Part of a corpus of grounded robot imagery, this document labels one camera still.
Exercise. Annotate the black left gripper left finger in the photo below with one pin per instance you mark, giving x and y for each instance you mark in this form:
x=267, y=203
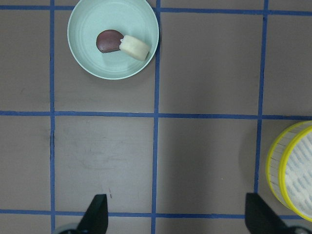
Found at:
x=95, y=219

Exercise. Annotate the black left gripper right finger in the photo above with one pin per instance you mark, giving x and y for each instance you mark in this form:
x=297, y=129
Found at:
x=260, y=218

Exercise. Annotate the white bun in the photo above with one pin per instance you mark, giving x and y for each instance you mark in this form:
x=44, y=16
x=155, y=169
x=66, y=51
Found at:
x=134, y=47

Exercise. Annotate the brown bun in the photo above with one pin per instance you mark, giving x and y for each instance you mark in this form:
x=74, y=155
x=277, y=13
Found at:
x=109, y=41

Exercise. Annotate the yellow bamboo steamer basket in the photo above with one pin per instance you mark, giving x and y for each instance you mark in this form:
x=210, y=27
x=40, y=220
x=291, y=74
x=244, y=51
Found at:
x=289, y=169

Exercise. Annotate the light green round plate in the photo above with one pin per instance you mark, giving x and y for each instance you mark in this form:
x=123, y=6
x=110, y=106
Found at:
x=130, y=17

